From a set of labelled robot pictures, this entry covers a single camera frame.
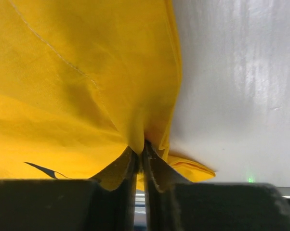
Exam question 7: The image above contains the yellow printed cloth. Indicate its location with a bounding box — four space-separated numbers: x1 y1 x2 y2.
0 0 215 182

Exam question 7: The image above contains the aluminium mounting rail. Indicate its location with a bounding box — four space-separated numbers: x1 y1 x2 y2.
133 187 290 231

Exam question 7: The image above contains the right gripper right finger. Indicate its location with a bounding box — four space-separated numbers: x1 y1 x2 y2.
142 141 290 231

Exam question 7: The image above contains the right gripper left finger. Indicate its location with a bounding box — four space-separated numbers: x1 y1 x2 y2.
0 147 138 231

